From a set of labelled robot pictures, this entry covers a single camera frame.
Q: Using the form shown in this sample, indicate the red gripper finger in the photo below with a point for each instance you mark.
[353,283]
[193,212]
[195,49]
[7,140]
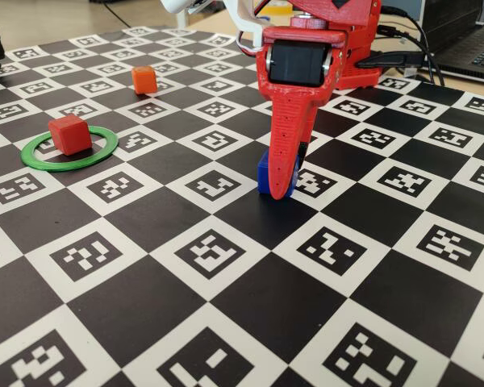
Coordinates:
[303,155]

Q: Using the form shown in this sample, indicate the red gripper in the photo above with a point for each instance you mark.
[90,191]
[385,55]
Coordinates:
[296,66]

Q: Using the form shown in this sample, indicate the blue cube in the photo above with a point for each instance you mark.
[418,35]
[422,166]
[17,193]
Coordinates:
[263,177]

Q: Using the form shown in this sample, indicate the orange cube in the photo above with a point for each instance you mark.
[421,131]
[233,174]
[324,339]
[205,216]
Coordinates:
[144,80]

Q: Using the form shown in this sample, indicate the red cube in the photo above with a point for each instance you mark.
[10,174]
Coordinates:
[70,135]

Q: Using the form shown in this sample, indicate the red robot base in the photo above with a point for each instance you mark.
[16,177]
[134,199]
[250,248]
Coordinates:
[359,76]

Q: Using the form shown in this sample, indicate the red robot arm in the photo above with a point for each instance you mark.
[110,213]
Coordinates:
[318,6]

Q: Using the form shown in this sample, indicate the black white checkerboard marker mat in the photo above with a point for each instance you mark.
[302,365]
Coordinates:
[242,282]

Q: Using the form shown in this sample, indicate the white furniture leg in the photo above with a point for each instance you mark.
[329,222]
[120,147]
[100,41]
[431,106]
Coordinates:
[181,18]

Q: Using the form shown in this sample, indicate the black laptop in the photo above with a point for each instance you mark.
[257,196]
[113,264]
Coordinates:
[460,24]

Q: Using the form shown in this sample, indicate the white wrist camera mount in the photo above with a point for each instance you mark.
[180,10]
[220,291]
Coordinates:
[242,16]

